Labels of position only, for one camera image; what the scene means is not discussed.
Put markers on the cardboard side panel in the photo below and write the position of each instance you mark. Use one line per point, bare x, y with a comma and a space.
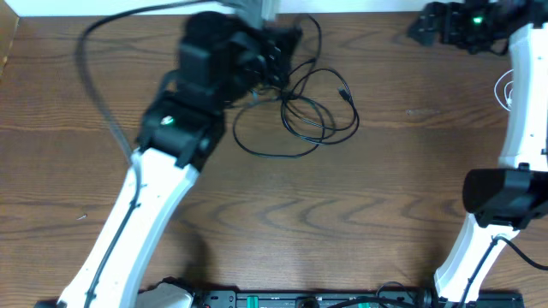
9, 22

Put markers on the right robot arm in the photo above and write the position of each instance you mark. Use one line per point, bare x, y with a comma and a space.
499, 202

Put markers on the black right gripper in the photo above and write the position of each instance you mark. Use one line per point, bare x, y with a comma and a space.
449, 13

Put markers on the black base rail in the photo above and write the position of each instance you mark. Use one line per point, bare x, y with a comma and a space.
231, 299

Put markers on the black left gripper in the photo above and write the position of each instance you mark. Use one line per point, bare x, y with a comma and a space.
274, 53

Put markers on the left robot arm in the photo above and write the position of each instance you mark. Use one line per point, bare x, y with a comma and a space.
221, 59

